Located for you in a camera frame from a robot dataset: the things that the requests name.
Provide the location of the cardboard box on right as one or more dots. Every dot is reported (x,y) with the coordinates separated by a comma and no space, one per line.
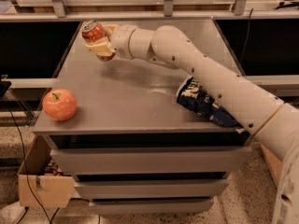
(273,163)

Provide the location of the red apple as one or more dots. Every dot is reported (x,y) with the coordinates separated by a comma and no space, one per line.
(60,104)

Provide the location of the metal shelf frame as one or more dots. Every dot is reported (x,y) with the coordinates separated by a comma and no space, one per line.
(145,10)

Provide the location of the red coke can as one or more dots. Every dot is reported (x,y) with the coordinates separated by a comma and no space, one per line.
(93,31)

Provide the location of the cardboard box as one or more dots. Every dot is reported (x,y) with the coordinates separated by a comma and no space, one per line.
(36,186)
(273,163)

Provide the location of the grey drawer cabinet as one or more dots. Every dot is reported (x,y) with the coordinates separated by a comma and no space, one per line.
(130,147)

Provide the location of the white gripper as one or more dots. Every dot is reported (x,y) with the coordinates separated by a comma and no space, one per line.
(121,41)

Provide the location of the blue chip bag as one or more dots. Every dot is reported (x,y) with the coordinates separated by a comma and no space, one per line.
(194,97)

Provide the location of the cardboard box on left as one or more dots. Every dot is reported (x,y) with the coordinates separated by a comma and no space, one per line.
(36,186)

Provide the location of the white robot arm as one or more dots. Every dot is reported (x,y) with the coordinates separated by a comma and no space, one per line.
(271,121)

